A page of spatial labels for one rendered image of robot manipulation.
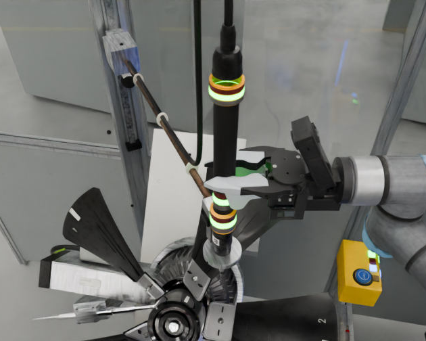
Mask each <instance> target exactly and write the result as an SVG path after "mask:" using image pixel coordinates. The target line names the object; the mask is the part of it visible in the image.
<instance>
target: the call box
mask: <svg viewBox="0 0 426 341"><path fill-rule="evenodd" d="M368 251H370V250H368V248H367V247H366V246H365V244H364V242H357V241H352V240H342V243H341V246H340V248H339V252H338V253H337V282H338V300H339V301H341V302H349V303H353V304H361V305H366V306H374V305H375V303H376V301H377V299H378V297H379V296H380V294H381V292H382V287H381V276H380V270H379V259H378V254H375V257H370V256H369V253H368ZM369 258H375V259H376V266H377V271H370V265H374V264H370V263H369ZM360 269H364V270H366V271H369V273H370V274H371V280H370V282H368V283H360V282H359V281H358V280H357V279H356V272H357V271H358V270H360ZM372 275H378V276H379V282H376V281H373V278H372Z"/></svg>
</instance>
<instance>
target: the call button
mask: <svg viewBox="0 0 426 341"><path fill-rule="evenodd" d="M356 279H357V280H358V281H359V282H360V283H368V282H370V280H371V274H370V273H369V271H366V270H364V269H360V270H358V271H357V272H356Z"/></svg>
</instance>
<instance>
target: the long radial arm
mask: <svg viewBox="0 0 426 341"><path fill-rule="evenodd" d="M79 254H80V252H75V251H70V252H69V253H67V254H65V255H63V256H61V257H59V258H57V259H55V260H53V261H52V264H51V279H50V287H49V288H51V289H56V290H63V291H67V292H75V293H79V294H86V295H91V296H98V297H103V298H110V299H114V300H122V301H126V302H134V303H138V304H145V305H150V304H151V303H152V302H153V300H150V298H151V297H152V296H150V295H149V294H148V293H147V292H145V290H144V289H143V288H142V287H141V286H140V285H139V284H138V282H137V283H136V282H133V281H132V280H131V279H130V278H129V277H127V276H126V275H125V274H124V273H122V272H121V271H119V270H117V269H116V268H115V267H113V266H111V265H106V264H101V263H94V262H89V261H84V260H80V259H79ZM138 263H139V265H140V266H141V268H142V270H143V271H144V272H145V271H146V272H147V273H148V274H149V275H150V276H151V277H152V278H153V279H155V278H156V277H157V276H158V274H157V275H155V274H154V273H153V272H154V271H155V270H156V269H157V268H156V269H152V268H150V267H151V263H142V262H138ZM159 273H160V272H159Z"/></svg>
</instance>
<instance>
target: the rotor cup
mask: <svg viewBox="0 0 426 341"><path fill-rule="evenodd" d="M183 278H184V276H180V277H175V278H172V279H170V280H169V281H167V282H166V283H165V284H164V285H163V286H162V288H163V289H164V290H165V291H166V293H164V294H163V295H162V296H161V297H159V298H158V299H156V301H155V304H156V302H157V301H158V303H157V305H155V307H154V308H153V309H152V310H151V312H150V314H149V317H148V320H147V331H148V334H149V337H150V338H151V341H198V340H199V337H200V336H201V333H202V331H204V329H205V325H206V319H207V315H208V308H209V305H210V302H214V299H213V296H212V294H211V292H210V290H209V289H208V290H207V292H206V294H205V296H204V298H203V300H202V303H200V302H199V301H197V300H196V299H195V297H194V296H193V294H192V293H191V292H190V291H189V289H188V288H187V286H186V285H185V284H184V282H183ZM187 296H188V297H190V298H189V300H188V302H187V303H186V302H184V301H185V299H186V297H187ZM172 322H175V323H177V324H178V326H179V328H178V330H177V331H176V332H172V331H170V329H169V325H170V324H171V323H172ZM203 324H204V328H203V330H202V327H203Z"/></svg>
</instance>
